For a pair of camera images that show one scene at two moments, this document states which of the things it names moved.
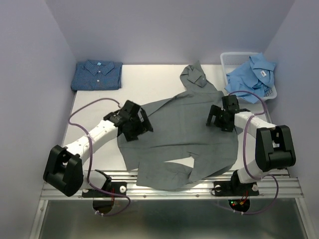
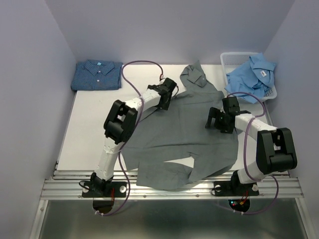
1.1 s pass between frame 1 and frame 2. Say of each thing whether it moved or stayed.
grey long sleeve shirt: stayed
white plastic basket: stayed
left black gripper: moved
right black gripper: stayed
